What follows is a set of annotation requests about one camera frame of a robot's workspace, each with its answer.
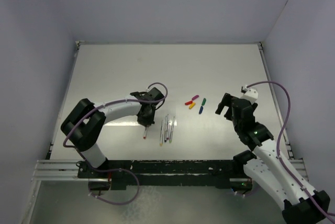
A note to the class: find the black tipped white pen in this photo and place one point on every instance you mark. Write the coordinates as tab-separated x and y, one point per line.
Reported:
164	127

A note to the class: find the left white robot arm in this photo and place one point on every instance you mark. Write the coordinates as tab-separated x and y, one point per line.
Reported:
84	123

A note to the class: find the red white pen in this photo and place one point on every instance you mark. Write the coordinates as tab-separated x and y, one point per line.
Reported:
145	133

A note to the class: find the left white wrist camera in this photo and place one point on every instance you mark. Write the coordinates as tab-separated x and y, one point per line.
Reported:
151	90

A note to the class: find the green tipped white pen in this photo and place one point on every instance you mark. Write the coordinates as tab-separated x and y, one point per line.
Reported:
171	130

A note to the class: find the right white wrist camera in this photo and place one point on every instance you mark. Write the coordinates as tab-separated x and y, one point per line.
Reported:
250	94

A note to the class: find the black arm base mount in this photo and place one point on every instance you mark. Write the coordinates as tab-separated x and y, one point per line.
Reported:
221	174

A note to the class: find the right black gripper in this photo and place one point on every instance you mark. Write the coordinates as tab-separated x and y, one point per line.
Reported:
226	101

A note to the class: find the yellow white pen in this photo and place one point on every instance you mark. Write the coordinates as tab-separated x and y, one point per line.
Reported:
161	133

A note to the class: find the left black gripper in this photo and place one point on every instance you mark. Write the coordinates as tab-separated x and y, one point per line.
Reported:
146	122

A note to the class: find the purple tipped white pen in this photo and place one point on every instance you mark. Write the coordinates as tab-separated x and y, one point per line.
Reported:
167	128

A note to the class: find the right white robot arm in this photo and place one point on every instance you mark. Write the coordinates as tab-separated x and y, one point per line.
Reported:
265	164

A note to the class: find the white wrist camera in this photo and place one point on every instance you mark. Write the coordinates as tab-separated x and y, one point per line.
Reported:
151	90
250	94

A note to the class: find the yellow pen cap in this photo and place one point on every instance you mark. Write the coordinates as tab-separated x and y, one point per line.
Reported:
192	105

